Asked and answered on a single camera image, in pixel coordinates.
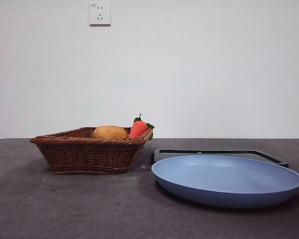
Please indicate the blue round plate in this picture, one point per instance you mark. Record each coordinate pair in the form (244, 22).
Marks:
(226, 179)

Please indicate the orange carrot with green leaves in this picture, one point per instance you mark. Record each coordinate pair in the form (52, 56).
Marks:
(138, 128)

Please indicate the black rectangular tray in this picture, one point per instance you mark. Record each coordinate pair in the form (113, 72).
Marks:
(164, 155)

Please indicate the yellow-brown potato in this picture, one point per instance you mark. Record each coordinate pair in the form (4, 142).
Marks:
(109, 132)

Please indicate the brown wicker basket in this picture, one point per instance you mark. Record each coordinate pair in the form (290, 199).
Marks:
(89, 156)

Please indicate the white wall socket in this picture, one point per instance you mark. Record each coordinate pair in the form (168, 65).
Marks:
(100, 14)

